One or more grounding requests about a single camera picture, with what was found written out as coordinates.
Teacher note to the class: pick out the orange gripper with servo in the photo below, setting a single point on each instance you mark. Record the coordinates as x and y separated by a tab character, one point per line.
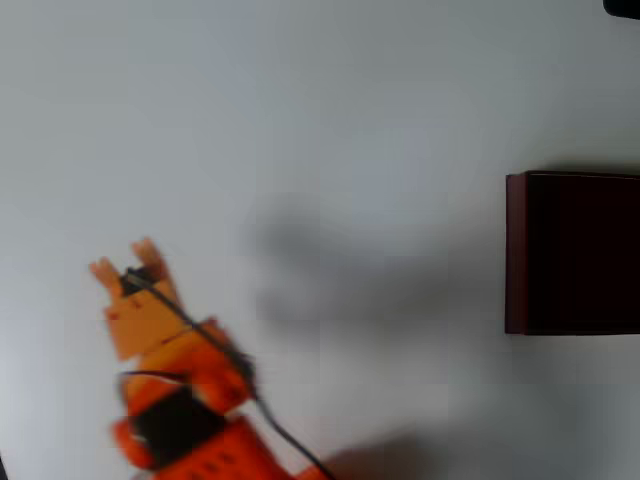
134	314

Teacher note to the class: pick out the dark red box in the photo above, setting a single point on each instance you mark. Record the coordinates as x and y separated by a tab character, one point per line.
575	250

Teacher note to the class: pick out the black rounded object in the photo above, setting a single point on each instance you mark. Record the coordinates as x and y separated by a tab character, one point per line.
625	7

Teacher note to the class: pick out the light orange camera mount bracket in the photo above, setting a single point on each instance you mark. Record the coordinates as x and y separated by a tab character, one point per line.
145	320

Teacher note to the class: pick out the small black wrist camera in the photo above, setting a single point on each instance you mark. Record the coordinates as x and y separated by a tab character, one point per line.
137	278

